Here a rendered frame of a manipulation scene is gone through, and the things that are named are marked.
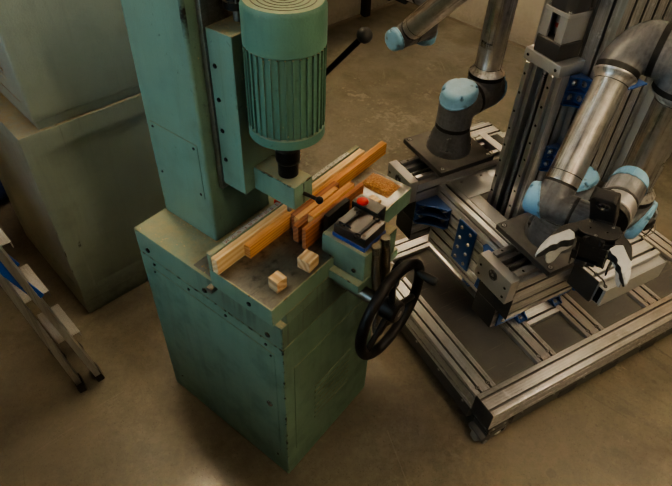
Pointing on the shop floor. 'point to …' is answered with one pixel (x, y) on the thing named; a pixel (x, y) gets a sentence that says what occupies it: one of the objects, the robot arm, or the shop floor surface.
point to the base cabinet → (261, 366)
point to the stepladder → (15, 283)
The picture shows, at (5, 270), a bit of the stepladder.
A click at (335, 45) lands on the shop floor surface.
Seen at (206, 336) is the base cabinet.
